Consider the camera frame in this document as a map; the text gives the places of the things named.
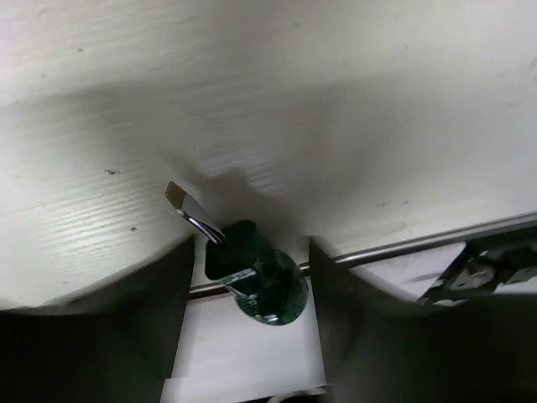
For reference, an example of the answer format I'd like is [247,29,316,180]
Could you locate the stubby green screwdriver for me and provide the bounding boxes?
[165,181,309,326]

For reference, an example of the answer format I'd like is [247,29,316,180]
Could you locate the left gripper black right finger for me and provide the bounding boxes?
[309,240,536,402]

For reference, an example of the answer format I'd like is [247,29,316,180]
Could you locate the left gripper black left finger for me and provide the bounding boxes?
[1,238,195,402]

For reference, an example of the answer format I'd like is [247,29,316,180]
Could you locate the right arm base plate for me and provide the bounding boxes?
[420,235,536,305]

